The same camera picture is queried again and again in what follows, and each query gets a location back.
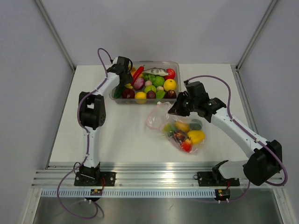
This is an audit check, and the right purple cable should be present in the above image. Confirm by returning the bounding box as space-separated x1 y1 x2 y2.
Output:
184 75 288 203

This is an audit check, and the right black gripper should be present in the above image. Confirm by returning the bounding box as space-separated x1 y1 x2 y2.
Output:
168 92 198 117

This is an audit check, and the orange toy citrus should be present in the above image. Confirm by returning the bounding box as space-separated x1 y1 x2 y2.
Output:
163 79 177 91

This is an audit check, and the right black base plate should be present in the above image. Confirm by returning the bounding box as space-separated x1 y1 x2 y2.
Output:
193 171 240 187

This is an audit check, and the yellow toy bell pepper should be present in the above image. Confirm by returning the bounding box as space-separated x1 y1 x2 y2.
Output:
187 130 205 145

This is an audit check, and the red toy pear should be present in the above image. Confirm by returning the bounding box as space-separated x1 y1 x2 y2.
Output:
180 139 192 153

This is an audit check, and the white slotted cable duct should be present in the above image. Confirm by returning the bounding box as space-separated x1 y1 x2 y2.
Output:
41 188 216 198

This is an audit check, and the green toy cucumber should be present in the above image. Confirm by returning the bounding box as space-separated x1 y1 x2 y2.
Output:
114 86 123 99

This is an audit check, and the purple toy onion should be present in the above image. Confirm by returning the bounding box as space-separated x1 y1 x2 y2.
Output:
133 77 145 90

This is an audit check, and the dark green toy avocado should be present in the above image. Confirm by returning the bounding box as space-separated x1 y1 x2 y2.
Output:
189 119 203 130

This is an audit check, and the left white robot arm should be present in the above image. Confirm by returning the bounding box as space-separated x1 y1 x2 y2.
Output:
75 56 133 186

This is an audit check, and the yellow toy lemon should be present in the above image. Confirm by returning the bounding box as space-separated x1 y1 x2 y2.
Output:
135 91 147 104

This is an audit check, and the red toy tomato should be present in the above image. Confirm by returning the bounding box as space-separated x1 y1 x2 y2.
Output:
164 68 176 80

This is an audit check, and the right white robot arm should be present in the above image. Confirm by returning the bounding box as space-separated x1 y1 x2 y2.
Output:
168 81 283 186

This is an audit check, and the grey toy fish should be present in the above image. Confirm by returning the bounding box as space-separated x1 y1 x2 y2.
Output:
143 68 169 77

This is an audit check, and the aluminium mounting rail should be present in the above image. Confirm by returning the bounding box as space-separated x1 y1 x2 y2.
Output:
31 162 285 189

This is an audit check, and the clear zip top bag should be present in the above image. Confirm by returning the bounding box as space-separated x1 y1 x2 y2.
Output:
145 102 206 154

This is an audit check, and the dark red toy apple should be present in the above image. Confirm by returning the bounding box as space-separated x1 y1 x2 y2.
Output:
172 131 186 142
164 90 177 99

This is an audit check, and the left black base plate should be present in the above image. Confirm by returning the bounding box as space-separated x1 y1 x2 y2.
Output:
74 172 116 187

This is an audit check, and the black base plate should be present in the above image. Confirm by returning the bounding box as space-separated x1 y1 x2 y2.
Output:
74 172 116 187
193 171 240 187

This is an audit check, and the red toy chili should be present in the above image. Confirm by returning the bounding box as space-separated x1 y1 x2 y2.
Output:
131 65 144 85

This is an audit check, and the clear plastic food container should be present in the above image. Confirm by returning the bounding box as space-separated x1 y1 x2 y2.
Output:
109 62 181 104

